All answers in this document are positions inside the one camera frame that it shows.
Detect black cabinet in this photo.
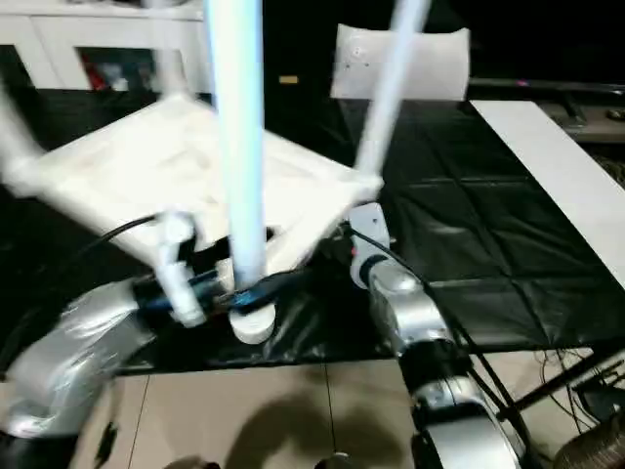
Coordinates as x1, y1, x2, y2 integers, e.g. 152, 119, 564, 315
259, 0, 625, 101

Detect white plastic table leg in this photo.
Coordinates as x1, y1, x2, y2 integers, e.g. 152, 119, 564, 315
0, 86, 46, 193
203, 0, 277, 345
148, 0, 194, 104
354, 0, 433, 192

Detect black robot right foot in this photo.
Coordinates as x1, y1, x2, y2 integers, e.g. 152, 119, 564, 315
314, 454, 364, 469

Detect tangled floor cables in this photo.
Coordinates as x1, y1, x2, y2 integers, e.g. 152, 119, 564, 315
542, 342, 625, 469

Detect black work table foot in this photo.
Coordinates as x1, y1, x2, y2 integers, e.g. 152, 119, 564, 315
510, 347, 625, 413

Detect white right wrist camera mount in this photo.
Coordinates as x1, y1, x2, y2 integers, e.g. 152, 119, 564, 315
346, 201, 394, 290

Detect black robot left foot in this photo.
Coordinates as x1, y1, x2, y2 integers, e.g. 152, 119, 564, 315
164, 456, 222, 469

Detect white plastic bag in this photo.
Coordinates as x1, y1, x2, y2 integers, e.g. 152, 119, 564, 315
330, 23, 472, 103

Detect red bottle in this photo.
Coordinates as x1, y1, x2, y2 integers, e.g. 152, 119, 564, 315
82, 57, 106, 89

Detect white cabinet with glass doors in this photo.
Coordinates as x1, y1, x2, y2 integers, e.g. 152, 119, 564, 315
0, 0, 216, 95

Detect black bar with red mark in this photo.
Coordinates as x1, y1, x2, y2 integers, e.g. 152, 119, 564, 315
469, 80, 625, 99

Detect black robot foot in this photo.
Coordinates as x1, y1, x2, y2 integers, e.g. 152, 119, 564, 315
164, 456, 222, 469
314, 454, 364, 469

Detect white side table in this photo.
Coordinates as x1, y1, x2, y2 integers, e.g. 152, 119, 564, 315
471, 99, 625, 286

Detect black work mat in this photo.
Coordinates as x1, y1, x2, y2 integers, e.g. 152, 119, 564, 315
0, 86, 625, 374

